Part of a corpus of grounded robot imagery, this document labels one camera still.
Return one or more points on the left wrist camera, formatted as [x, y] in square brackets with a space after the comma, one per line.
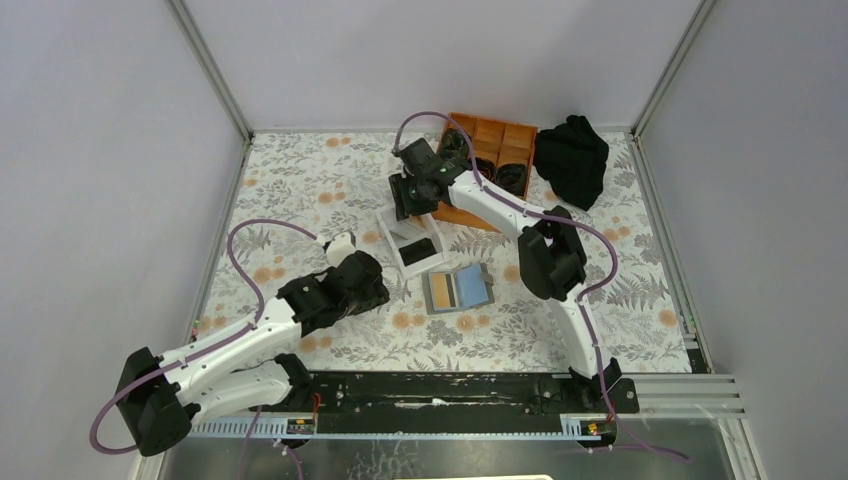
[339, 247]

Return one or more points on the rolled dark sock top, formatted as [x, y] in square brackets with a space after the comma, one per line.
[453, 146]

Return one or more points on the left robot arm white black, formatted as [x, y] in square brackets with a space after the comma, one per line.
[161, 398]

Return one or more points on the white plastic card tray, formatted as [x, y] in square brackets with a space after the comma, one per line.
[416, 243]

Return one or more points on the grey leather card holder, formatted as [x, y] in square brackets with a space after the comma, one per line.
[473, 287]

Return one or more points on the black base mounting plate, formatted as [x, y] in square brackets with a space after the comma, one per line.
[539, 392]

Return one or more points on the rolled dark sock right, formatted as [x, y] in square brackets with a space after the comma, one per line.
[512, 177]

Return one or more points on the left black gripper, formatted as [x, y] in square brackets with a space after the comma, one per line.
[377, 296]

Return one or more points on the floral table mat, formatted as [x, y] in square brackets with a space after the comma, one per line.
[298, 184]

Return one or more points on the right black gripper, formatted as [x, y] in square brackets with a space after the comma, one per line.
[404, 207]

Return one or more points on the white slotted cable duct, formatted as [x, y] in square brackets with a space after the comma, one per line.
[331, 427]

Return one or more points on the gold credit card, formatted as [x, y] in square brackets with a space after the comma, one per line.
[442, 291]

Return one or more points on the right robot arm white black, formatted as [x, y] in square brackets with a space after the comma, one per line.
[552, 258]

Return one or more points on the rolled dark sock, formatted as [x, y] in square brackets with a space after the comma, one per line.
[453, 146]
[512, 177]

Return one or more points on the orange wooden compartment box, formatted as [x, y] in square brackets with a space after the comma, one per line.
[497, 142]

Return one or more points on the black cloth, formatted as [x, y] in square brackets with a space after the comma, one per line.
[572, 157]

